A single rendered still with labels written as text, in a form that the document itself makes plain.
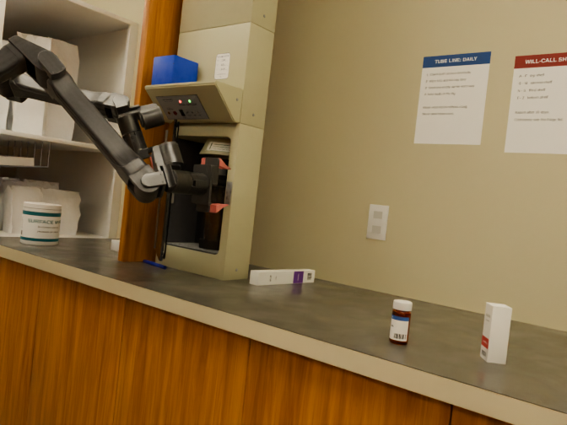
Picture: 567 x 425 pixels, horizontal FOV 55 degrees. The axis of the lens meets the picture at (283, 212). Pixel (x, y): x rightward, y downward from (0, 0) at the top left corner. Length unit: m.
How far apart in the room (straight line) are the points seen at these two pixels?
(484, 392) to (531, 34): 1.10
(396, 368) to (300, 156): 1.17
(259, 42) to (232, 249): 0.63
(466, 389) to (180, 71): 1.23
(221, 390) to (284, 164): 1.01
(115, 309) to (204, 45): 0.85
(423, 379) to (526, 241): 0.77
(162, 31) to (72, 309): 0.94
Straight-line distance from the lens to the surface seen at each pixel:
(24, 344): 2.01
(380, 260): 1.80
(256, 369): 1.21
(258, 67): 1.70
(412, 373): 0.97
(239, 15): 1.73
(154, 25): 1.92
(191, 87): 1.63
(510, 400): 0.92
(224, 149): 1.70
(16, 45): 1.48
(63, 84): 1.43
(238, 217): 1.64
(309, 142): 1.99
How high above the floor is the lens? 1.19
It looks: 1 degrees down
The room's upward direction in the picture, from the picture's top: 6 degrees clockwise
